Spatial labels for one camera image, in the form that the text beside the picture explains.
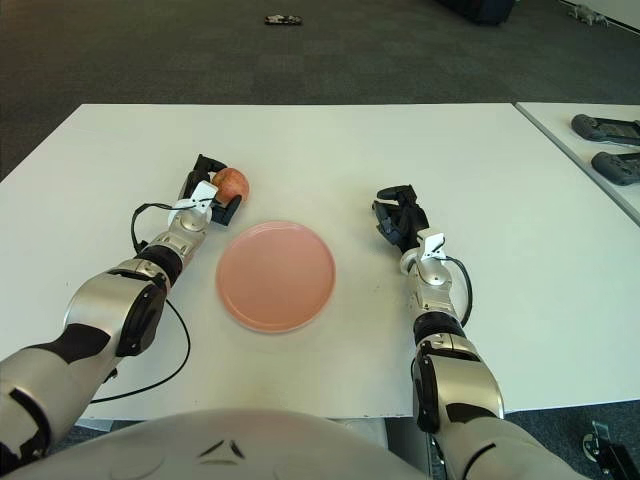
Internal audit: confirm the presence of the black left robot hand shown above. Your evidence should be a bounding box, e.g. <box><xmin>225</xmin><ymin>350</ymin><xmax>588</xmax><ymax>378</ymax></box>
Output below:
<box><xmin>177</xmin><ymin>153</ymin><xmax>245</xmax><ymax>229</ymax></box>

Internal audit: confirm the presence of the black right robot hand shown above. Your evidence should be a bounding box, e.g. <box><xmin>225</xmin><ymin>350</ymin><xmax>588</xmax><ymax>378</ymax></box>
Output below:
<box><xmin>371</xmin><ymin>183</ymin><xmax>449</xmax><ymax>264</ymax></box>

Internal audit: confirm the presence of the red apple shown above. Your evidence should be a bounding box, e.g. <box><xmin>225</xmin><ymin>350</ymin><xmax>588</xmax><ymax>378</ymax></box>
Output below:
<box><xmin>210</xmin><ymin>167</ymin><xmax>250</xmax><ymax>204</ymax></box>

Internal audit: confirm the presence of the pink round plate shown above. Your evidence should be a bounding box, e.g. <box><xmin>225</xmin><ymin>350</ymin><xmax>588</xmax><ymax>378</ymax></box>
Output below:
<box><xmin>215</xmin><ymin>220</ymin><xmax>337</xmax><ymax>334</ymax></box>

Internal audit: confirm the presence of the grey handheld controller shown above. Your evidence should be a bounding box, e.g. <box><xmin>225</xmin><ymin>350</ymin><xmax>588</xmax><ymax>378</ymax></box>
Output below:
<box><xmin>571</xmin><ymin>113</ymin><xmax>640</xmax><ymax>147</ymax></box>
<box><xmin>591</xmin><ymin>151</ymin><xmax>640</xmax><ymax>187</ymax></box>

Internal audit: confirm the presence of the dark blue bag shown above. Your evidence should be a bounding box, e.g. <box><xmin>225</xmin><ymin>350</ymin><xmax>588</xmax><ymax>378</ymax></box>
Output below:
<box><xmin>434</xmin><ymin>0</ymin><xmax>521</xmax><ymax>27</ymax></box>

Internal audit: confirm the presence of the grey robot torso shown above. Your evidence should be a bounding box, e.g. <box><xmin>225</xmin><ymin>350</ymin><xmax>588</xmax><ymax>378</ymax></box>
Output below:
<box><xmin>0</xmin><ymin>407</ymin><xmax>566</xmax><ymax>480</ymax></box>

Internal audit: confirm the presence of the black wheeled stand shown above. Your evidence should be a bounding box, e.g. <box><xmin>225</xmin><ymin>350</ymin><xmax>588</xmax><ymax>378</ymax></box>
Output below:
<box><xmin>582</xmin><ymin>420</ymin><xmax>640</xmax><ymax>480</ymax></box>

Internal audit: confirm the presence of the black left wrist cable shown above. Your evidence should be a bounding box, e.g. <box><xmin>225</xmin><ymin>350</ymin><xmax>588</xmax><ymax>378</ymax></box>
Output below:
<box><xmin>129</xmin><ymin>199</ymin><xmax>201</xmax><ymax>254</ymax></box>

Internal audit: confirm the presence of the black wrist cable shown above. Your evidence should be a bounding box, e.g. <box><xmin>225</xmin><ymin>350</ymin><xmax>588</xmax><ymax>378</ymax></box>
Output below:
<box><xmin>443</xmin><ymin>255</ymin><xmax>474</xmax><ymax>329</ymax></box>
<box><xmin>129</xmin><ymin>199</ymin><xmax>201</xmax><ymax>254</ymax></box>

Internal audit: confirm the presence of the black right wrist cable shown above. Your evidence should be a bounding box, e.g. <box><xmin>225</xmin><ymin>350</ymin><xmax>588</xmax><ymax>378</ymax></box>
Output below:
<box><xmin>443</xmin><ymin>255</ymin><xmax>474</xmax><ymax>329</ymax></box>

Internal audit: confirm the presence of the thin black shoulder cable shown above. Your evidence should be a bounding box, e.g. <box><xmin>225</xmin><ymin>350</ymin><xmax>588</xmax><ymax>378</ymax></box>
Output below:
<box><xmin>89</xmin><ymin>298</ymin><xmax>191</xmax><ymax>404</ymax></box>

